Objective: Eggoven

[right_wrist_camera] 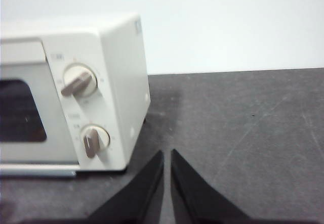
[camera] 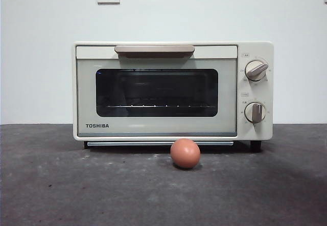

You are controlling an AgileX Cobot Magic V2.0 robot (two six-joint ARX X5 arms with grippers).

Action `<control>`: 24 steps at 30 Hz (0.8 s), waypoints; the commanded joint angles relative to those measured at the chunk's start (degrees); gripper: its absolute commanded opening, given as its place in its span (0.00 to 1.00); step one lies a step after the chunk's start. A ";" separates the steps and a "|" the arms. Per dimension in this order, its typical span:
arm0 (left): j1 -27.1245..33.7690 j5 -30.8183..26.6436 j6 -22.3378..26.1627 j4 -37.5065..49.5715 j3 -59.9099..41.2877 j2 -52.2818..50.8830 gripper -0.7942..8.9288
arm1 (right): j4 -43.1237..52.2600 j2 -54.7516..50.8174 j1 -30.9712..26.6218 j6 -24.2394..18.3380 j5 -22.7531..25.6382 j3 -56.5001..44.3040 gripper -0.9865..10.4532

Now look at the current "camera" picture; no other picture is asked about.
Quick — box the oven door with beige handle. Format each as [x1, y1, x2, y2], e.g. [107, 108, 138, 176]
[76, 45, 238, 137]

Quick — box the cream Toshiba toaster oven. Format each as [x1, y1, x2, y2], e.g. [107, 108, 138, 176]
[72, 41, 274, 152]

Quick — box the beige temperature knob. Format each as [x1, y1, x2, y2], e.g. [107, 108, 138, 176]
[244, 60, 268, 82]

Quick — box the metal wire oven rack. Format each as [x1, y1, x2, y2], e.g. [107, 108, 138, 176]
[106, 104, 213, 109]

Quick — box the brown egg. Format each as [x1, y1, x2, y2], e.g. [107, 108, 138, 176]
[170, 138, 201, 170]

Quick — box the beige timer knob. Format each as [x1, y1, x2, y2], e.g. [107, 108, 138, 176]
[244, 102, 266, 123]

